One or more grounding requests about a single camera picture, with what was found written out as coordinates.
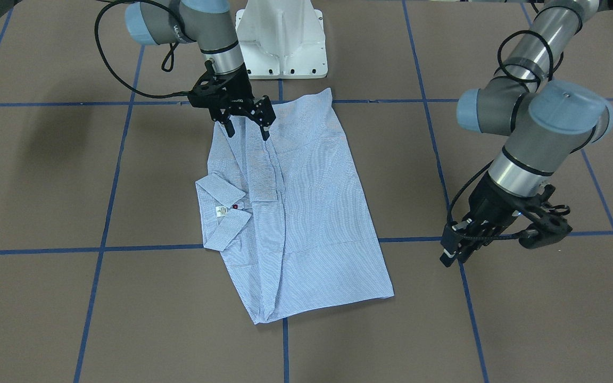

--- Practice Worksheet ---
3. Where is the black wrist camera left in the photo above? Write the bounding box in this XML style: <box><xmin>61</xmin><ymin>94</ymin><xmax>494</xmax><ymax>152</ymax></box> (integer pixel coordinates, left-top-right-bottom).
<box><xmin>515</xmin><ymin>184</ymin><xmax>573</xmax><ymax>249</ymax></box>

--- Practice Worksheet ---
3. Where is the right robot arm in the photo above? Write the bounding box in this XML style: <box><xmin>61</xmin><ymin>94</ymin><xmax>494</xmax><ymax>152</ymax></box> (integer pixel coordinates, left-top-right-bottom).
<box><xmin>126</xmin><ymin>1</ymin><xmax>276</xmax><ymax>140</ymax></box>

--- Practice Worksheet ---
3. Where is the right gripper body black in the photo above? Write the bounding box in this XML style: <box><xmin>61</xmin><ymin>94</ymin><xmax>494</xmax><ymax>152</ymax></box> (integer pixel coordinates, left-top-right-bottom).
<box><xmin>187</xmin><ymin>69</ymin><xmax>276</xmax><ymax>123</ymax></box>

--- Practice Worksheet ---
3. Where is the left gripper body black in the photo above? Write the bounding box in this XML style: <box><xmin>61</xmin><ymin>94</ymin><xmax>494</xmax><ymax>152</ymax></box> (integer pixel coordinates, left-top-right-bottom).
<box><xmin>448</xmin><ymin>173</ymin><xmax>525</xmax><ymax>246</ymax></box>

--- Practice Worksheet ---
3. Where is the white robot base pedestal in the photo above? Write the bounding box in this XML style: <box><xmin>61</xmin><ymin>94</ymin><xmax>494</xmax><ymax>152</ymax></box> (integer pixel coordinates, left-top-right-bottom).
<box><xmin>235</xmin><ymin>1</ymin><xmax>329</xmax><ymax>80</ymax></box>

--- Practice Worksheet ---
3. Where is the blue white striped shirt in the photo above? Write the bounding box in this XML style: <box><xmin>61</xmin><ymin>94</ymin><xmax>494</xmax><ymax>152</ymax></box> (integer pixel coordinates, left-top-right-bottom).
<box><xmin>195</xmin><ymin>89</ymin><xmax>394</xmax><ymax>324</ymax></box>

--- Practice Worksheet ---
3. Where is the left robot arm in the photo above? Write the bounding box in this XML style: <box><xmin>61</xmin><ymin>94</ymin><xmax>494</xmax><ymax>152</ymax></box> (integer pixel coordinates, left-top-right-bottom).
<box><xmin>440</xmin><ymin>1</ymin><xmax>613</xmax><ymax>267</ymax></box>

